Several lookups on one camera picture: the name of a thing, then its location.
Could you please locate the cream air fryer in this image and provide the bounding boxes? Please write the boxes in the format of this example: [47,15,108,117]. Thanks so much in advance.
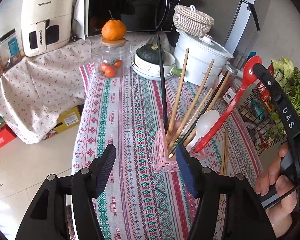
[21,0,73,57]

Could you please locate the red plastic spoon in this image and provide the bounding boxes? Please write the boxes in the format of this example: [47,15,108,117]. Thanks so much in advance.
[194,55,262,153]

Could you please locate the white plastic spoon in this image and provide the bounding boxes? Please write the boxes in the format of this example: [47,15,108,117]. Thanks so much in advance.
[186,109,219,151]

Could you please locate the yellow cardboard box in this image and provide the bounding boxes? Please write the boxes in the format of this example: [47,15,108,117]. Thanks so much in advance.
[43,106,81,140]

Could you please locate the glass jar with wooden lid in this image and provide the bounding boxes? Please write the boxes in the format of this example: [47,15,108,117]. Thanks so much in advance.
[92,38,133,78]

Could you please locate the clear container with blue label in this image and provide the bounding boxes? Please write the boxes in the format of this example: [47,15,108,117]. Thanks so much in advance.
[0,29,21,65]

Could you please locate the black chopstick right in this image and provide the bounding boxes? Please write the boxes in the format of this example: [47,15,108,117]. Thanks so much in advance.
[168,71,230,159]

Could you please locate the jar of red dried fruit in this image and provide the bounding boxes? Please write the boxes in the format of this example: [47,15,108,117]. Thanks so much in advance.
[218,64,238,98]

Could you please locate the white bowl with green handle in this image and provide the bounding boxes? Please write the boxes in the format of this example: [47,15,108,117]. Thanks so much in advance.
[132,51,182,81]

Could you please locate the black microwave oven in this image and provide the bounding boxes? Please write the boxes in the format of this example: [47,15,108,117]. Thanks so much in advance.
[84,0,180,37]

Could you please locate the person's right hand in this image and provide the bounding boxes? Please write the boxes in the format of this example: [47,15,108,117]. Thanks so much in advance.
[255,142,297,238]

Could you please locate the patterned striped tablecloth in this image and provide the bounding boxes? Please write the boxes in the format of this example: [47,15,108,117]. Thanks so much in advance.
[71,62,265,240]

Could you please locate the grey refrigerator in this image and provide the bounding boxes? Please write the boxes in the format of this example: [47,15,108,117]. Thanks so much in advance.
[180,0,262,65]

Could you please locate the large orange with stem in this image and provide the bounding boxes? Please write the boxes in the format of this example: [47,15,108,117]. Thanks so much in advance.
[101,11,127,41]

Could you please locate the dark green pumpkin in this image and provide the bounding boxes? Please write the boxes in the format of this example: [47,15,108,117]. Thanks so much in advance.
[136,43,160,65]

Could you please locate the white electric cooking pot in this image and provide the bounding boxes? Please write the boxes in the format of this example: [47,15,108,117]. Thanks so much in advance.
[173,29,233,86]

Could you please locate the woven lidded basket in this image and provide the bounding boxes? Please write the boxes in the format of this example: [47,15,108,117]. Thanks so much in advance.
[173,4,215,37]

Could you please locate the black wire storage rack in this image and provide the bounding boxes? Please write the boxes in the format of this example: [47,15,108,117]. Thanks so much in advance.
[238,81,286,155]

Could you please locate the floral white cloth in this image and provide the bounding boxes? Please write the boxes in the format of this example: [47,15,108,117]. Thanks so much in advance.
[0,32,171,145]

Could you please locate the red box on floor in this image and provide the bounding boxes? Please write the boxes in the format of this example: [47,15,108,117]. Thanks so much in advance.
[0,125,17,148]

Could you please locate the pink perforated utensil holder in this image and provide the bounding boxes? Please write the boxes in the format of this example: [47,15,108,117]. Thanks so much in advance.
[152,119,208,173]

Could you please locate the black chopstick left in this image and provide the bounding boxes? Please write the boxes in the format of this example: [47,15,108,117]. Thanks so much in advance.
[156,33,168,132]

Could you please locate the black chopstick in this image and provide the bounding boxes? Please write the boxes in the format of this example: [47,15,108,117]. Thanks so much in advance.
[156,33,168,132]
[168,71,230,159]

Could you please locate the jar of dried fruit rings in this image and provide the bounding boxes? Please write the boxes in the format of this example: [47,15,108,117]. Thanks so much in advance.
[222,77,242,105]

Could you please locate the green leafy vegetables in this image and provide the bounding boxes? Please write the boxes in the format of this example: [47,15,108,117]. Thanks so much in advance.
[268,57,300,136]

